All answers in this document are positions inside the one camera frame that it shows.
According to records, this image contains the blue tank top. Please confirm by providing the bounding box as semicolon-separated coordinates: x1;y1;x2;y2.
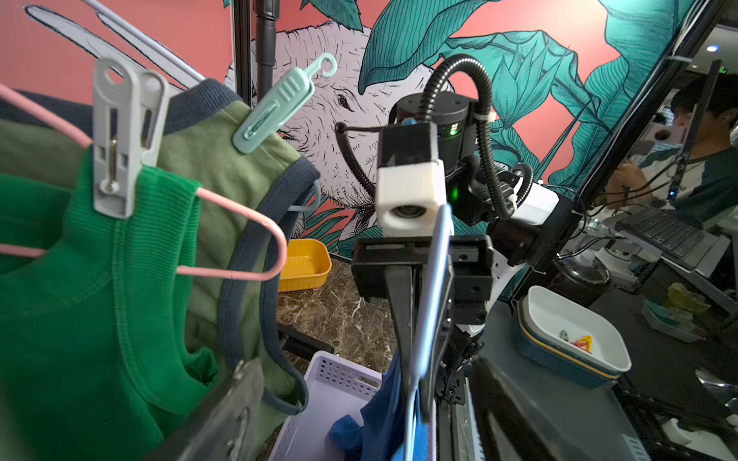
328;353;407;460

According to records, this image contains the light blue wire hanger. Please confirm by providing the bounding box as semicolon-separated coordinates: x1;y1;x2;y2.
404;204;453;461

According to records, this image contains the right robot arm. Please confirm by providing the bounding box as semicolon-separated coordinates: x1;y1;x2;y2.
335;55;559;402

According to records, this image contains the lavender plastic basket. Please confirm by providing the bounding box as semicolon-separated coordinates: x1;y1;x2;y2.
270;352;382;460

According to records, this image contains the green tank top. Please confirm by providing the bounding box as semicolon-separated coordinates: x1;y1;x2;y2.
1;155;218;460

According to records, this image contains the olive tank top grey trim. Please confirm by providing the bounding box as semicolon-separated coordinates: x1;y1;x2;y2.
1;79;319;444

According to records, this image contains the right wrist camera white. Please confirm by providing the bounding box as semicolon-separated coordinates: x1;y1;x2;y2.
375;121;447;238

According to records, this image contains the black clothes rack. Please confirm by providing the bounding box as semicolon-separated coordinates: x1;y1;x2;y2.
229;0;370;358

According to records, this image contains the person at desk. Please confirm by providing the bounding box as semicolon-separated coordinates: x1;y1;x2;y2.
598;74;737;228

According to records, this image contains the pink wire hanger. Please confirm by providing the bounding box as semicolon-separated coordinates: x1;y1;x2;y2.
1;80;300;270

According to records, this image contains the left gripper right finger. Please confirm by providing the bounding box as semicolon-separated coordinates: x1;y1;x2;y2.
469;358;577;460

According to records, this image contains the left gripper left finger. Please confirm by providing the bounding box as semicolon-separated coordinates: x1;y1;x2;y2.
146;359;264;460

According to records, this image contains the yellow plastic bowl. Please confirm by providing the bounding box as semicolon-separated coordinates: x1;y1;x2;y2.
279;239;332;293

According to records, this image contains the grey clothespin on green top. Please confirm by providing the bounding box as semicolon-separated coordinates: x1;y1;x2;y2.
92;58;171;219

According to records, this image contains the white teal tray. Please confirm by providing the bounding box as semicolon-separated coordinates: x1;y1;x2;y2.
511;286;632;389

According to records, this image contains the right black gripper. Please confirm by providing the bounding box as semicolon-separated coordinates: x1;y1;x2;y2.
351;235;494;406

